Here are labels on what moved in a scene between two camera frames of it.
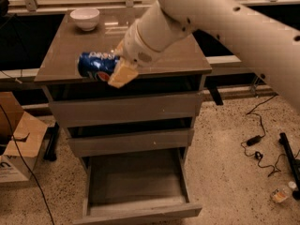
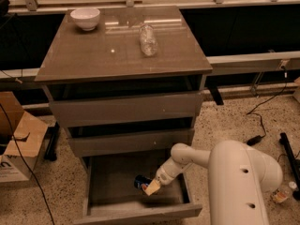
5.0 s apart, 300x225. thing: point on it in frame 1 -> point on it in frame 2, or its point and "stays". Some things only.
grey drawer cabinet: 132,140 stays
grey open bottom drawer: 136,188 stays
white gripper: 133,48 -> 163,174
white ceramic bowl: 86,19 stays
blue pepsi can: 97,67 -> 142,182
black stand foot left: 50,153 stays
